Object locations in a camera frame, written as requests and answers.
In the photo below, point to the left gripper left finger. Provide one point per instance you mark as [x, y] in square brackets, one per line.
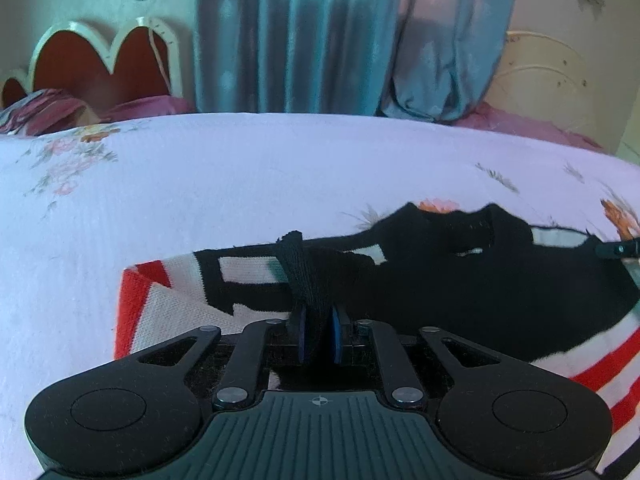
[253, 361]

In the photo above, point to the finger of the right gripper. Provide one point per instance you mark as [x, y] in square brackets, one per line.
[624, 249]

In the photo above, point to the white floral bed sheet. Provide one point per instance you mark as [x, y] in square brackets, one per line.
[81, 206]

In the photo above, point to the blue-grey curtain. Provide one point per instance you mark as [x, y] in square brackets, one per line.
[427, 60]

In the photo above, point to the purple pillow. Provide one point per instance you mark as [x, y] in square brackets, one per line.
[46, 111]

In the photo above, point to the red heart-shaped headboard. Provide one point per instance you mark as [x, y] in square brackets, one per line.
[142, 60]

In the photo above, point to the pink under sheet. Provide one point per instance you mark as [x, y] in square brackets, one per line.
[483, 117]

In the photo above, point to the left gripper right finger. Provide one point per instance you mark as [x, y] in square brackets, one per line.
[373, 359]

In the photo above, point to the striped black red white sweater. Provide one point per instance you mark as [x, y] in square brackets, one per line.
[541, 295]

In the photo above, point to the cream metal bed frame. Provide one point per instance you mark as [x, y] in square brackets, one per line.
[542, 78]

